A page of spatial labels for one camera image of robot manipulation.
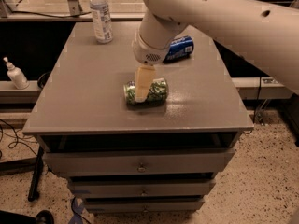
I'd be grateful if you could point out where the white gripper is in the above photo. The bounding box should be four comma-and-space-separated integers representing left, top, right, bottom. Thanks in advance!
131, 31, 172, 104

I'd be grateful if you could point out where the green soda can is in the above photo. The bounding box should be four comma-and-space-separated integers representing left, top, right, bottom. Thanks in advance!
123, 77, 168, 105

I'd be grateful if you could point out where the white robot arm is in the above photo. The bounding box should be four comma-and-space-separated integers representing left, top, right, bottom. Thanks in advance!
133, 0, 299, 103

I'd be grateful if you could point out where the blue Pepsi can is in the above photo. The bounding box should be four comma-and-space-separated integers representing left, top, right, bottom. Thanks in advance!
164, 35, 194, 62

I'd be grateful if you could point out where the clear plastic water bottle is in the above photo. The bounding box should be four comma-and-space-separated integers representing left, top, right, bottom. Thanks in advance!
90, 0, 113, 44

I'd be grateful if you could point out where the grey drawer cabinet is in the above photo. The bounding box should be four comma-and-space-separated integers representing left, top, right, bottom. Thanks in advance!
24, 21, 252, 203

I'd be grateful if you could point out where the middle grey drawer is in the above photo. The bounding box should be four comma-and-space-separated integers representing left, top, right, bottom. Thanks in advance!
68, 179, 216, 198

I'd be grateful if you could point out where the grey drawer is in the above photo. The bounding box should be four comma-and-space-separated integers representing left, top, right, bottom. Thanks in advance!
43, 148, 235, 177
68, 179, 216, 198
84, 199, 204, 213

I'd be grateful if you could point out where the top grey drawer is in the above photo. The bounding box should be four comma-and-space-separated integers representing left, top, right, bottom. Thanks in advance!
43, 148, 235, 177

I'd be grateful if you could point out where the white pump dispenser bottle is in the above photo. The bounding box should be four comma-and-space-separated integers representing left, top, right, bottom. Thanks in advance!
3, 57, 29, 90

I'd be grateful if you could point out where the bottom grey drawer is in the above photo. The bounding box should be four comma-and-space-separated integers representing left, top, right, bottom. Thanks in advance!
84, 199, 204, 213

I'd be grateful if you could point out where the black stand leg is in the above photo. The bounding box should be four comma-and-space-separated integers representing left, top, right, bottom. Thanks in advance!
28, 147, 44, 202

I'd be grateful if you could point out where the metal frame rail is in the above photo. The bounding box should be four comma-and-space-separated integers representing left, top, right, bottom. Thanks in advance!
0, 11, 144, 22

